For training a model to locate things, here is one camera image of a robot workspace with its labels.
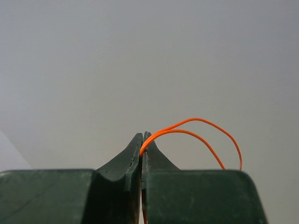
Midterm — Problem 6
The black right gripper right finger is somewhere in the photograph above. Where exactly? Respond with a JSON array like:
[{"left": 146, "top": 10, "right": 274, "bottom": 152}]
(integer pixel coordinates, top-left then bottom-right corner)
[{"left": 141, "top": 142, "right": 268, "bottom": 224}]

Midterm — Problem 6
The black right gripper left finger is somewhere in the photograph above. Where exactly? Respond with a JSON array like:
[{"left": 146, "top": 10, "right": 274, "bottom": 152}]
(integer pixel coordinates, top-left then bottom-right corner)
[{"left": 0, "top": 133, "right": 143, "bottom": 224}]

